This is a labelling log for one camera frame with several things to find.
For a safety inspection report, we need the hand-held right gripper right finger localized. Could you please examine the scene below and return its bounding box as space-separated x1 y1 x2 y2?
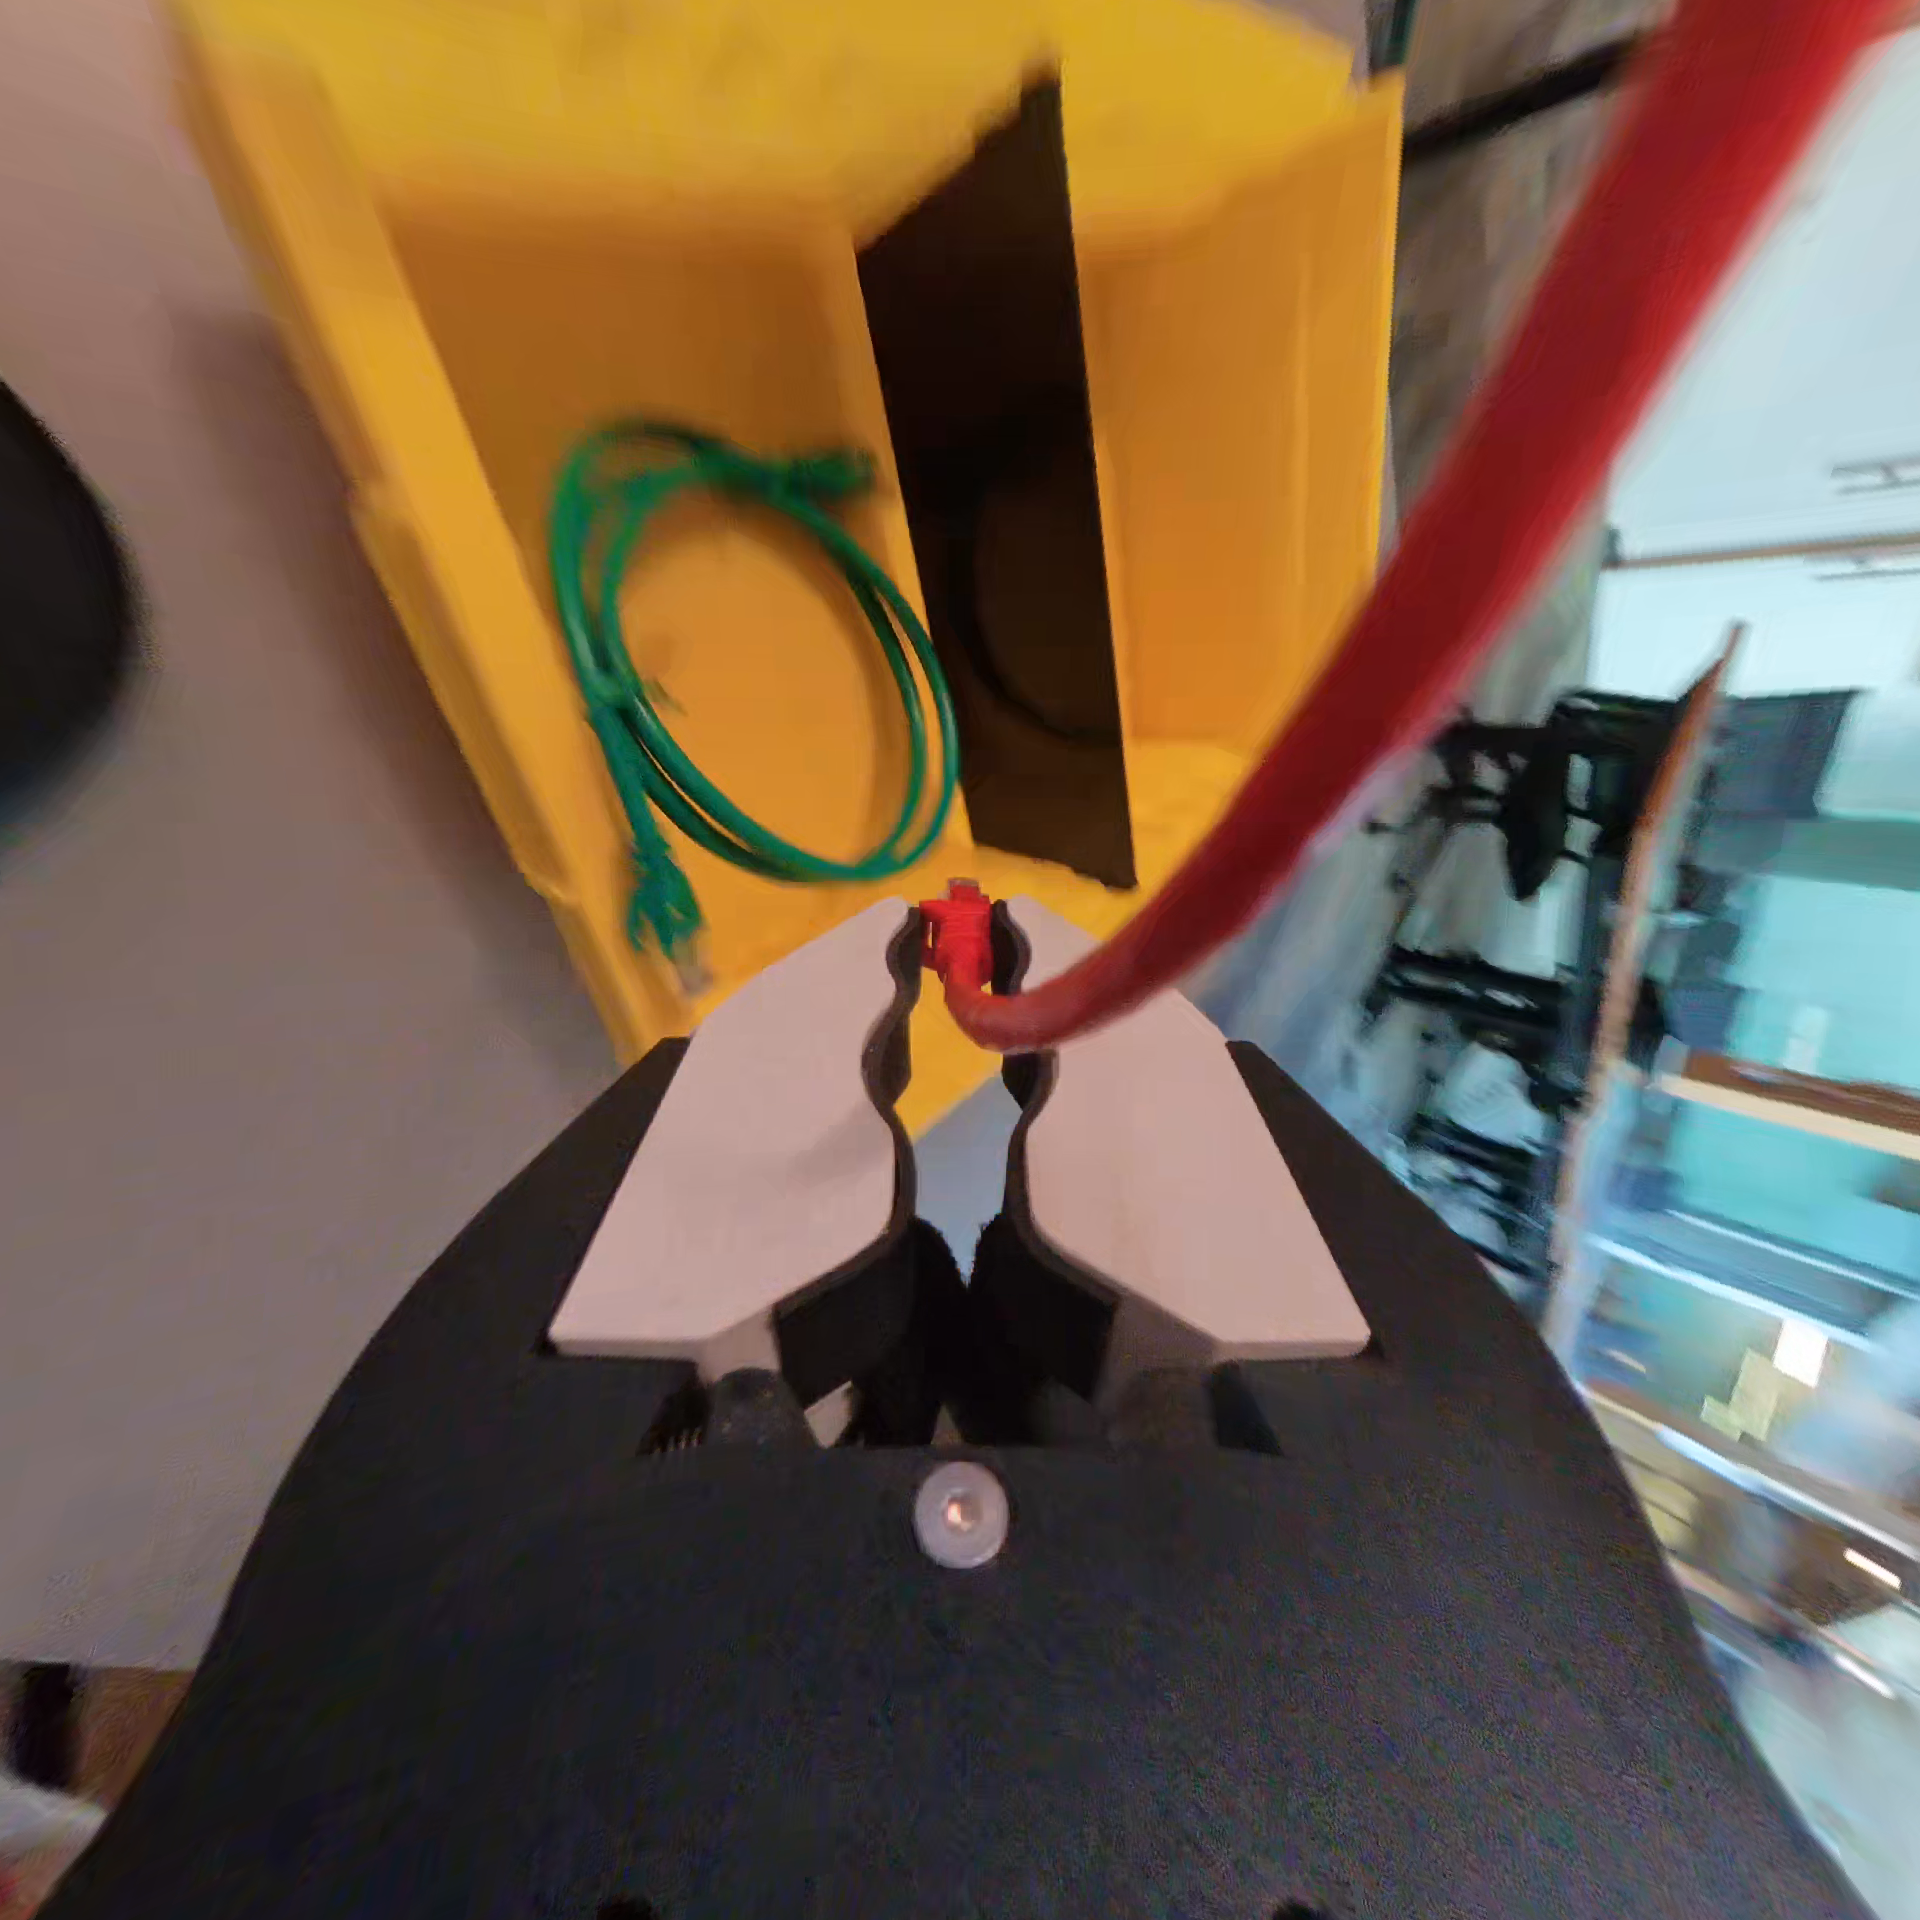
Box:
997 900 1373 1368

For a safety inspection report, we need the black office chair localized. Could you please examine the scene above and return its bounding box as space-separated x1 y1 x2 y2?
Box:
1366 689 1862 1277

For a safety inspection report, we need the wooden office table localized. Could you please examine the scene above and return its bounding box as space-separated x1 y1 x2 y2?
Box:
1542 620 1753 1353

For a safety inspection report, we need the grey desk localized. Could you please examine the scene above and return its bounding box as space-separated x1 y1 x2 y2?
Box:
0 0 1653 1672

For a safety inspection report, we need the red ethernet cable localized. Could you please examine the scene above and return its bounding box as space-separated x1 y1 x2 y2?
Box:
918 0 1912 1056

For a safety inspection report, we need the dark bin divider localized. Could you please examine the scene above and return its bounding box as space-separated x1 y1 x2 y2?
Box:
853 70 1143 892

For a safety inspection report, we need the black wrist rest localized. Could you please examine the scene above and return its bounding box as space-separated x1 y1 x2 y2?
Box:
0 378 146 848

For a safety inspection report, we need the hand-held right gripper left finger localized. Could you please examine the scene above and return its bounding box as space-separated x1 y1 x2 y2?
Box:
545 896 920 1373

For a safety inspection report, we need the green ethernet cable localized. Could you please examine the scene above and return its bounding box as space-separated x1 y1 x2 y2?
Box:
544 421 965 993

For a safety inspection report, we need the yellow plastic bin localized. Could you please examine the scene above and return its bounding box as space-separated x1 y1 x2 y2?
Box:
161 0 1408 1070

